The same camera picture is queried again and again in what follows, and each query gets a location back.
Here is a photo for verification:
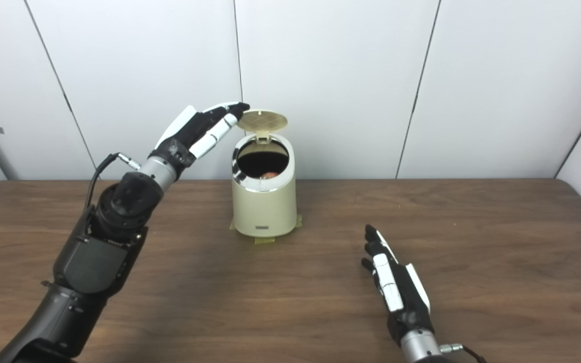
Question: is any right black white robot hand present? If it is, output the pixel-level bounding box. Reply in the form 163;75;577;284
361;224;435;346

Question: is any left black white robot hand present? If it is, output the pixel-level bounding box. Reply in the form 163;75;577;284
148;102;251;177

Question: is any round cream bin lid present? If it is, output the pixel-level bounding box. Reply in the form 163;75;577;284
237;109;288;144

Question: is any cream-colored bin body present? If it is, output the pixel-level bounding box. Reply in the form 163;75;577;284
231;132;297;237

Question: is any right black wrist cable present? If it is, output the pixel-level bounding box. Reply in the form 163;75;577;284
439;343;488;363

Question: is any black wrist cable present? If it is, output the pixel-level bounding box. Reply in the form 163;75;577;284
439;343;488;363
84;153;142;212

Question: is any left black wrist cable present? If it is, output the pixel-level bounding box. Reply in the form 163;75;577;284
84;153;142;212

